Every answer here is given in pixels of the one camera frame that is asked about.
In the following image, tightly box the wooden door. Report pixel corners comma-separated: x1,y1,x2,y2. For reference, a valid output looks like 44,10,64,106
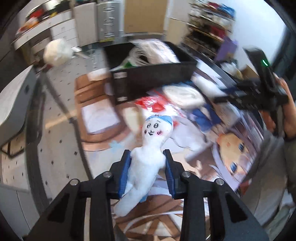
124,0,168,34

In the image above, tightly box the anime print table mat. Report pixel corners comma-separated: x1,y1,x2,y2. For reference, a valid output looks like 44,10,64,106
74,68,268,240

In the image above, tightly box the bagged cream strap roll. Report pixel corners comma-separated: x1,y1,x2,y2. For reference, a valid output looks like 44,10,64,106
162,84,206,110

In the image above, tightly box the beige suitcase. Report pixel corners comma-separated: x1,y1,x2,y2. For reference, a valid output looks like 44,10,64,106
73,2,98,46

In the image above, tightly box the black cardboard box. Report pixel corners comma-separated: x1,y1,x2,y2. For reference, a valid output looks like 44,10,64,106
103,41,197,105

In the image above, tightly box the white plush doll keychain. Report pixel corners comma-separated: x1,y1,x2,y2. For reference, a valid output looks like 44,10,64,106
114,115,174,217

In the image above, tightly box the person's right hand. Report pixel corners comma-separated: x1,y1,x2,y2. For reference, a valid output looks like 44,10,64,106
260,77,296,140

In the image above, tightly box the purple paper bag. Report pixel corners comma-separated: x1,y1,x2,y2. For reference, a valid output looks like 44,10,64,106
214,37,238,62

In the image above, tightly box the wooden shoe rack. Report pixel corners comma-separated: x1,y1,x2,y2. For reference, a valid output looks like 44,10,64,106
183,1,236,60

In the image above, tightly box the white marble coffee table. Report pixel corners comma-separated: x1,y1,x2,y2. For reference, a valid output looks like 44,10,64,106
0,65,37,146

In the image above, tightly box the green white medicine sachet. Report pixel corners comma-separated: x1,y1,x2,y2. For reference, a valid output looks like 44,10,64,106
120,59,134,69

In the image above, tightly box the silver suitcase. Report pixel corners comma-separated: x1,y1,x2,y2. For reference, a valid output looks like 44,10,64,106
97,1,121,42

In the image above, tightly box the white wrapped bundle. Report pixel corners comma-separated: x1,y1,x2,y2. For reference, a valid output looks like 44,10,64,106
43,38,74,67

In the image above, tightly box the cream cylindrical trash bin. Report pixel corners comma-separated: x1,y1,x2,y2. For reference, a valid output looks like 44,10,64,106
166,18,188,45

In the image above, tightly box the white drawer desk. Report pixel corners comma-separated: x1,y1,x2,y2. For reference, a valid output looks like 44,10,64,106
13,10,77,50

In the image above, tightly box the white rope bundle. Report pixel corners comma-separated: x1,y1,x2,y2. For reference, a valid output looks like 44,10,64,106
128,39,180,67

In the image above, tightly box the red balloon glue packet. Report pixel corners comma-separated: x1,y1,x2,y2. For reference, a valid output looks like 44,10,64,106
134,95,168,117

